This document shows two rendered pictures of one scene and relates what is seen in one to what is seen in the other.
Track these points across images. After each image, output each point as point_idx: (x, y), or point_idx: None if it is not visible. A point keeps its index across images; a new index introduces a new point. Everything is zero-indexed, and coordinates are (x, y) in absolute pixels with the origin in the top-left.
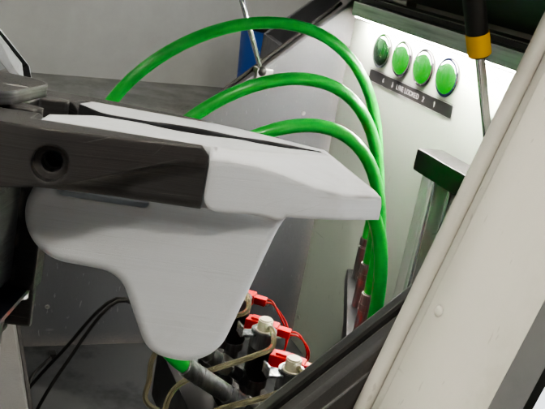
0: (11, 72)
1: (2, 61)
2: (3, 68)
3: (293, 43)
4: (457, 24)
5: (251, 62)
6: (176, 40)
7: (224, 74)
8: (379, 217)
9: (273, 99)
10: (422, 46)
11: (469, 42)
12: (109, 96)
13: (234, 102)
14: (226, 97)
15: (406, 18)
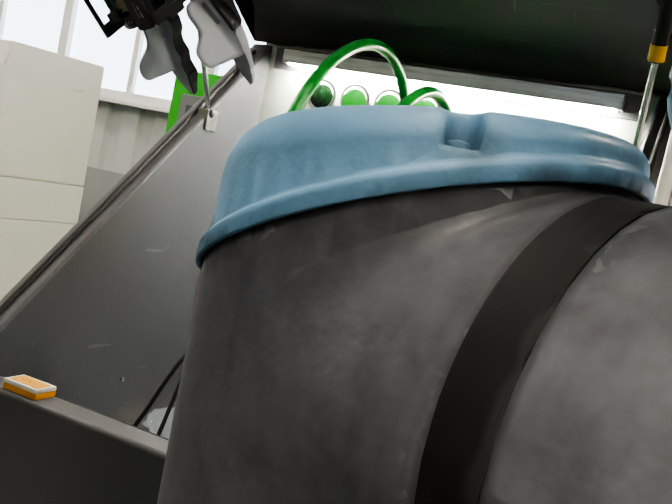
0: (251, 68)
1: (247, 54)
2: (170, 71)
3: (229, 87)
4: (429, 66)
5: None
6: (336, 53)
7: None
8: None
9: (214, 142)
10: (382, 87)
11: (658, 50)
12: (297, 103)
13: (189, 144)
14: (411, 104)
15: (375, 61)
